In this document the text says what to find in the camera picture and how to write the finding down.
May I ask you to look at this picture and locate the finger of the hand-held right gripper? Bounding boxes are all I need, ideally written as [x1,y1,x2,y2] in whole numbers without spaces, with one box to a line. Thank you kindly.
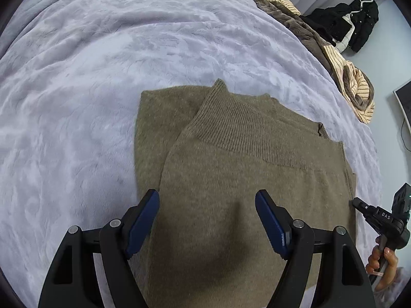
[352,198,381,223]

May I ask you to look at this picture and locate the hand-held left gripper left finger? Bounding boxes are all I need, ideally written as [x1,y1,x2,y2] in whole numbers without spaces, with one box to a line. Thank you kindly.
[39,189,160,308]

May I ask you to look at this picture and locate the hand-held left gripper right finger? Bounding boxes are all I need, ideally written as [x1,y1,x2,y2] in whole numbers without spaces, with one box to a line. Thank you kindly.
[255,190,376,308]

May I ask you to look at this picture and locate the olive brown knit sweater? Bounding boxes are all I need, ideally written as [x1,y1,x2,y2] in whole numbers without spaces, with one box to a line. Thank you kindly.
[127,79,358,308]

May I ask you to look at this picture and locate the person's right hand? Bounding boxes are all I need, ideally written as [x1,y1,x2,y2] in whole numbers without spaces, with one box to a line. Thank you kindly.
[365,247,399,292]

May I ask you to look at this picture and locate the computer monitor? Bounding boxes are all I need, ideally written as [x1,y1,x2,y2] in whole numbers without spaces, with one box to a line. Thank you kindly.
[393,79,411,126]

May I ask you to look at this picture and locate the brown and cream striped garment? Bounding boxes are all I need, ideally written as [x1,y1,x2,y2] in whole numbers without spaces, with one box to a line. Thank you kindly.
[247,0,376,124]

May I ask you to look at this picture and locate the lavender plush blanket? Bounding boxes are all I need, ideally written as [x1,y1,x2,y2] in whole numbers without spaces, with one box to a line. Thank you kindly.
[0,0,382,308]

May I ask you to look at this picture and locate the white puffer jacket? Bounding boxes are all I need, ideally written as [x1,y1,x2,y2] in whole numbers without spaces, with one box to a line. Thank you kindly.
[332,13,355,53]

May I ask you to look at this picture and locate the black jacket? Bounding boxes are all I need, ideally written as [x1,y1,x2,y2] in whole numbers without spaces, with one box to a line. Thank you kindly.
[302,0,379,53]

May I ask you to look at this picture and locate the black cable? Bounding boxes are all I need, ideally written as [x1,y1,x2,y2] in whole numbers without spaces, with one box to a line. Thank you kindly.
[401,118,411,152]

